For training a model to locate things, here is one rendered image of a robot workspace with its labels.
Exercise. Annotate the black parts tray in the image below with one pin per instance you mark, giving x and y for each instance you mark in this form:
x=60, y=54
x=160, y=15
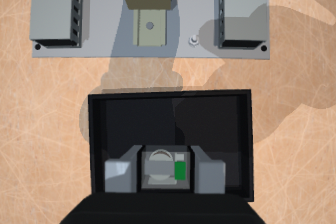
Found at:
x=218, y=121

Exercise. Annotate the grey relay panel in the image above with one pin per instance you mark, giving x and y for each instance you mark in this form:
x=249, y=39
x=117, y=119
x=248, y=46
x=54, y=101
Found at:
x=227, y=29

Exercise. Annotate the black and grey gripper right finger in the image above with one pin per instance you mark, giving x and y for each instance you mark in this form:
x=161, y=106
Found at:
x=206, y=175

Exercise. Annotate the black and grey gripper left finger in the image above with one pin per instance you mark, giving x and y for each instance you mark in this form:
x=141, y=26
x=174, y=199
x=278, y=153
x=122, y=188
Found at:
x=125, y=174

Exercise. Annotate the grey relay with green button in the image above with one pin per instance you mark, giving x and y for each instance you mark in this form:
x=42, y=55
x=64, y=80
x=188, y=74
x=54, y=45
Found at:
x=166, y=167

